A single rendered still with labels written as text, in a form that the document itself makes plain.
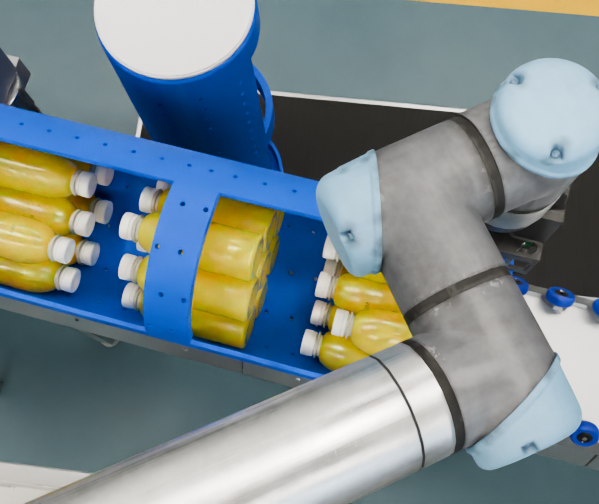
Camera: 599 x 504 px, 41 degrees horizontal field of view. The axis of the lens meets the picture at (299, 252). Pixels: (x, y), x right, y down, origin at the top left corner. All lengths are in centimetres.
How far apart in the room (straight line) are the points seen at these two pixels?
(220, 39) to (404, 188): 93
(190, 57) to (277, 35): 122
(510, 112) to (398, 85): 201
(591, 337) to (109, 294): 79
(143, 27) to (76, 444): 129
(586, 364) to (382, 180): 93
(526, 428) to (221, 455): 18
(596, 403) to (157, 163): 79
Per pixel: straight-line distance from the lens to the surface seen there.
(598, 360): 141
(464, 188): 53
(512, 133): 52
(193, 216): 109
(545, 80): 54
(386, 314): 115
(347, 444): 46
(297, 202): 110
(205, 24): 144
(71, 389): 238
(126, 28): 146
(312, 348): 121
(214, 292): 116
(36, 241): 124
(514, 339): 50
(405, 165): 52
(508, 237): 73
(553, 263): 225
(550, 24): 271
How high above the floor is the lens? 226
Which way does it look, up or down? 75 degrees down
